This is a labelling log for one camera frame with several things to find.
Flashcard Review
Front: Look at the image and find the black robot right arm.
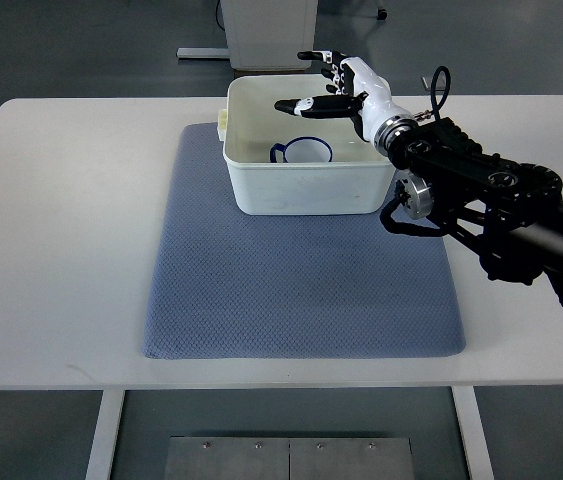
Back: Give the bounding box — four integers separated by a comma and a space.
379, 84, 563, 307

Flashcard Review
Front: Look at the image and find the grey metal bar on floor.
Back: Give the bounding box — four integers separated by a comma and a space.
176, 47, 230, 60

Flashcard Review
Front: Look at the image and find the white cabinet in background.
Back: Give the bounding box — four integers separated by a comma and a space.
220, 0, 318, 72

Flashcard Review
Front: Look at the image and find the blue enamel mug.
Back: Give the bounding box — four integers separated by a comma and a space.
269, 136, 333, 164

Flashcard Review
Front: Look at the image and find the grey metal floor plate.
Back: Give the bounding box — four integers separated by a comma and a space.
164, 437, 415, 479

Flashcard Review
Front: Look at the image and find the blue quilted mat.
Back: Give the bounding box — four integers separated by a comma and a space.
142, 123, 465, 360

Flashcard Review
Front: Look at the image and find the left white table leg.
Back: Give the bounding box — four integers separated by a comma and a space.
85, 389, 125, 480

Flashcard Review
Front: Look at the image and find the small grey floor plate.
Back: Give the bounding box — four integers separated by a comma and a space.
421, 74, 447, 93

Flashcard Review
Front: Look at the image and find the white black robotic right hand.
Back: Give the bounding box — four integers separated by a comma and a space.
274, 50, 417, 156

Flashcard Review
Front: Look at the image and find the white plastic box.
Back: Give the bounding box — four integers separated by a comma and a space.
218, 74, 395, 215

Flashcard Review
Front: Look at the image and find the right white table leg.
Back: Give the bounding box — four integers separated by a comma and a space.
451, 386, 494, 480

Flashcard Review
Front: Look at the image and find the white table leg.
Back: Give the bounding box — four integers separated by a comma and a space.
451, 386, 494, 480
85, 389, 125, 480

